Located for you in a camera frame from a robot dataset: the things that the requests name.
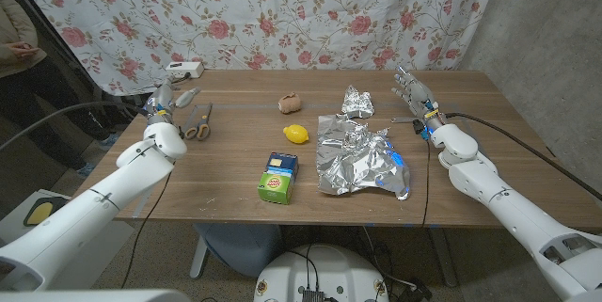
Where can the white power strip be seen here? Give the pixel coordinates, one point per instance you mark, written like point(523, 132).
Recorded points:
point(183, 69)

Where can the white robot body panel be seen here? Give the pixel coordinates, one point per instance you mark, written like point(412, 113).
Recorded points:
point(94, 296)

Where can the green blue sponge package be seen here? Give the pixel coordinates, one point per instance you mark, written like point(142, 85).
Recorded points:
point(276, 182)

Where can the yellow lemon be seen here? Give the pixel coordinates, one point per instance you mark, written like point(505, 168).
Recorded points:
point(296, 134)

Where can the black power adapter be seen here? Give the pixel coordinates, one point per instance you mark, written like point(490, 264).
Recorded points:
point(416, 293)

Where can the yellow black floor mat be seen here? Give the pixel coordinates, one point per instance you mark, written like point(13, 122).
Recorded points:
point(40, 212)

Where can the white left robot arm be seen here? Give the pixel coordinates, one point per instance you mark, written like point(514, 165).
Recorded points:
point(94, 198)

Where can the brown potato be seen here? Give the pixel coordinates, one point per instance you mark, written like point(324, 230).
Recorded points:
point(289, 103)

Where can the silver metal tool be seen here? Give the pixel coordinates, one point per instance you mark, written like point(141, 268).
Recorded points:
point(404, 119)

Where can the small crumpled aluminum foil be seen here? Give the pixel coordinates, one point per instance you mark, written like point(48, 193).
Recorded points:
point(357, 102)

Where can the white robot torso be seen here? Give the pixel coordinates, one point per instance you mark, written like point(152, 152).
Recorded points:
point(324, 269)

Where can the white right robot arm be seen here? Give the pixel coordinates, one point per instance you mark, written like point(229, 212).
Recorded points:
point(498, 189)

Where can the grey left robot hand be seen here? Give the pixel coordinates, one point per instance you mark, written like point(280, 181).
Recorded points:
point(160, 104)

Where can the large aluminum foil sheet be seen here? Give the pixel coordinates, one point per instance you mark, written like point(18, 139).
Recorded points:
point(357, 161)

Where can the grey blue stool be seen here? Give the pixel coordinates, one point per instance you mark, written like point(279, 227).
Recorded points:
point(240, 245)

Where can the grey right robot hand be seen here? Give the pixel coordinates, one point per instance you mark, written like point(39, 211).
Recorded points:
point(418, 100)

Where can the person in beige jacket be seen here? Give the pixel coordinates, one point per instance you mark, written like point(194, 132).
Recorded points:
point(42, 100)

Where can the floral backdrop cloth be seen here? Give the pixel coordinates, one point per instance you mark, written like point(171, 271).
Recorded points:
point(282, 10)

